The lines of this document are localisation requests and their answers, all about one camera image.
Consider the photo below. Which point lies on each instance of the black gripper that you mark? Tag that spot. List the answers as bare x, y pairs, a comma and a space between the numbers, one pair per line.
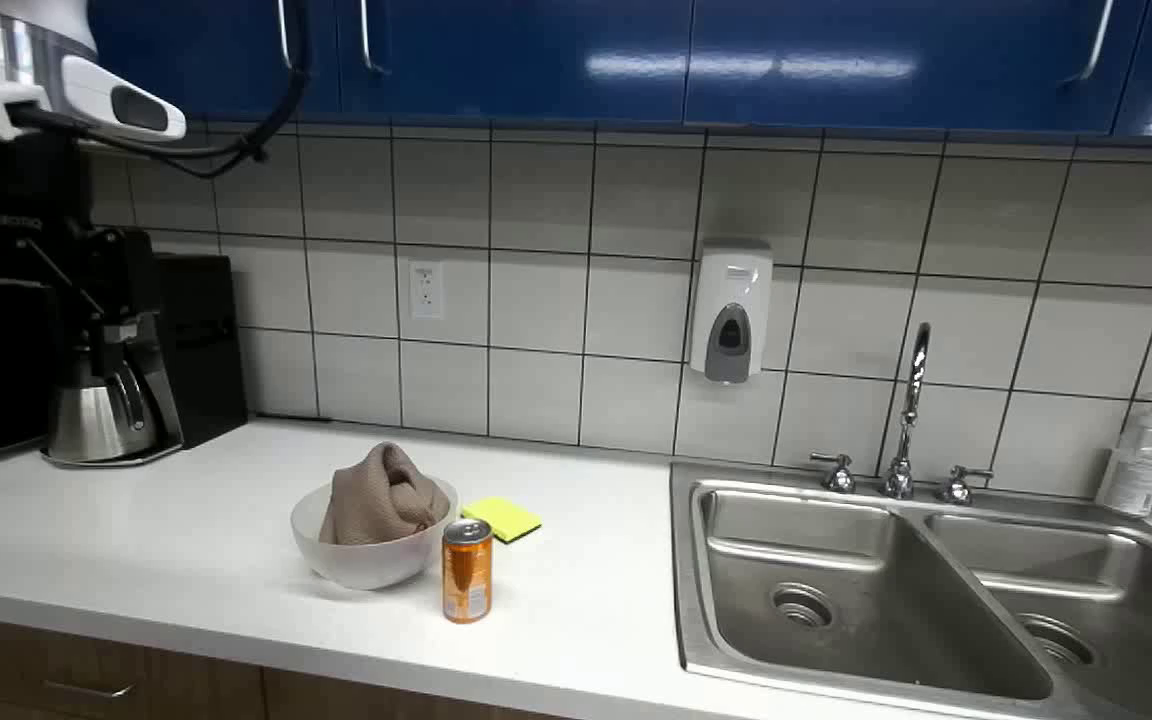
31, 183

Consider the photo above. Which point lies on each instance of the beige waffle hand towel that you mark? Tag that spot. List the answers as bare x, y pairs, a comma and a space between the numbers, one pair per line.
381, 501

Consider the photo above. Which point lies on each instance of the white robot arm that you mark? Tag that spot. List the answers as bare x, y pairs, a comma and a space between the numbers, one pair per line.
18, 54

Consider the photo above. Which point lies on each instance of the white bowl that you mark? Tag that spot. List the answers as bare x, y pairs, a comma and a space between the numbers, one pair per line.
363, 562

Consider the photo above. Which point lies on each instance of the black coffee maker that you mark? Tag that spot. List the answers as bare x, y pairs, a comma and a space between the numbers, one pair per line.
198, 346

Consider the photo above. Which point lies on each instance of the stainless steel carafe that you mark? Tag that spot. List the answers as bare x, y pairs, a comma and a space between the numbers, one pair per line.
102, 404

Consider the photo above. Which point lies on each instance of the wooden drawer front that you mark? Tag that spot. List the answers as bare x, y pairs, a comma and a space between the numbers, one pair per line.
363, 703
137, 661

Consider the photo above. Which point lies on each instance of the yellow sponge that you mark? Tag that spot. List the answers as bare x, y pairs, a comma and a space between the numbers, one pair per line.
504, 516

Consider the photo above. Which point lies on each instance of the orange soda can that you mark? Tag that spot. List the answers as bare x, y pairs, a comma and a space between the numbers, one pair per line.
465, 583

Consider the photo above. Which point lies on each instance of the blue upper cabinet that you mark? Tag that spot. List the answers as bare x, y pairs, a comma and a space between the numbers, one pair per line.
736, 61

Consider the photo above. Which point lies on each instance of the chrome faucet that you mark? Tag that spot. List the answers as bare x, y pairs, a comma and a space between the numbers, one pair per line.
913, 387

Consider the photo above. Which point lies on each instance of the stainless steel double sink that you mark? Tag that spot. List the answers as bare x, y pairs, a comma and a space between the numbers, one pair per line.
868, 603

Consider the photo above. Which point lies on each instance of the clear soap pump bottle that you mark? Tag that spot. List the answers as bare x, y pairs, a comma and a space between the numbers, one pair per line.
1135, 465

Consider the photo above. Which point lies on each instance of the white wall outlet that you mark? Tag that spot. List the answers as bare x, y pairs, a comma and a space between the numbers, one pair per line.
426, 288

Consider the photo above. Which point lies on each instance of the white wall soap dispenser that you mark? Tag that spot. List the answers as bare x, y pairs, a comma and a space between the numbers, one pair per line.
728, 314

